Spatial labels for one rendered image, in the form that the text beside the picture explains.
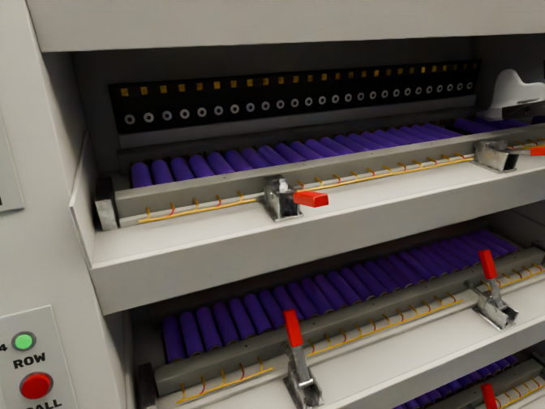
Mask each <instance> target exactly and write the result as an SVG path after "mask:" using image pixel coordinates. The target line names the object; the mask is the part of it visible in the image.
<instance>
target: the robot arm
mask: <svg viewBox="0 0 545 409"><path fill-rule="evenodd" d="M539 115H545V60H543V67H536V68H534V69H533V70H532V71H531V72H530V74H529V76H528V80H527V83H526V84H525V83H523V82H522V81H521V79H520V77H519V76H518V74H517V73H516V71H515V70H514V69H507V70H504V71H502V72H501V73H500V74H499V75H498V76H497V79H496V86H495V91H494V95H493V98H492V103H491V107H490V108H489V109H488V110H482V111H477V112H476V116H477V117H479V118H482V119H484V120H486V121H488V122H492V121H500V120H507V119H514V118H526V117H533V116H539Z"/></svg>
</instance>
